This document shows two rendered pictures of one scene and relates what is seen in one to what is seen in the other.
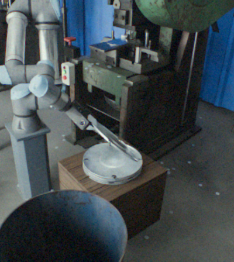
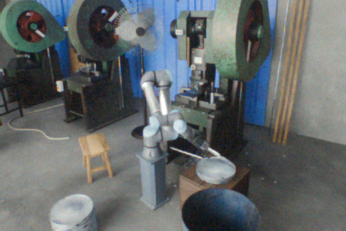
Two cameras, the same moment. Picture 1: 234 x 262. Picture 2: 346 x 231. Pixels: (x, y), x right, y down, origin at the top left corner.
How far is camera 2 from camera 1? 0.69 m
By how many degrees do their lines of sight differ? 13
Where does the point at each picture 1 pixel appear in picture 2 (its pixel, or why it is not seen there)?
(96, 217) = (225, 204)
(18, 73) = (164, 120)
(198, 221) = (270, 202)
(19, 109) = (150, 142)
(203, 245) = (279, 215)
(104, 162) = (212, 170)
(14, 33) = (152, 95)
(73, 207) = (209, 200)
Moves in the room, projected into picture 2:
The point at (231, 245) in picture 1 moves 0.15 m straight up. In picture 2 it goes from (296, 212) to (300, 197)
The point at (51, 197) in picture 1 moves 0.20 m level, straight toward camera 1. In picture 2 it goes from (198, 195) to (215, 217)
